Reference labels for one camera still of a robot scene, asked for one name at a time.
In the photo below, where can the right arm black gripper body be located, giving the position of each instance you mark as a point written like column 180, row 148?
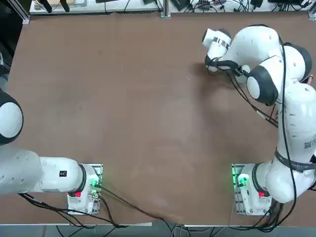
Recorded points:
column 213, row 67

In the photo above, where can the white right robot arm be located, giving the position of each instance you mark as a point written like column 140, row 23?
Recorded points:
column 254, row 44

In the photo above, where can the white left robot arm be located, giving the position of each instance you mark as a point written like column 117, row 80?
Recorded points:
column 54, row 175

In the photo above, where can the black orange connector block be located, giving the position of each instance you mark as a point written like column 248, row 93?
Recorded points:
column 205, row 2

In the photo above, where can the black ribbed power supply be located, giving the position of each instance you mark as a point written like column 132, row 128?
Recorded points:
column 181, row 4

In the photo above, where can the black adapter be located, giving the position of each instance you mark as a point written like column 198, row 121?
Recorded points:
column 105, row 1
column 256, row 3

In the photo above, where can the black power brick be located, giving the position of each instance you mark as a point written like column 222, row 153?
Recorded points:
column 284, row 1

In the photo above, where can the tan cardboard piece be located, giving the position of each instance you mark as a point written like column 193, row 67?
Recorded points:
column 74, row 2

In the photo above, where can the aluminium frame post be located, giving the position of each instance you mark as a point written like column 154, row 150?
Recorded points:
column 166, row 8

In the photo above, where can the aluminium arm base plate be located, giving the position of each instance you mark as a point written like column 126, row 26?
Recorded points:
column 234, row 205
column 97, row 207

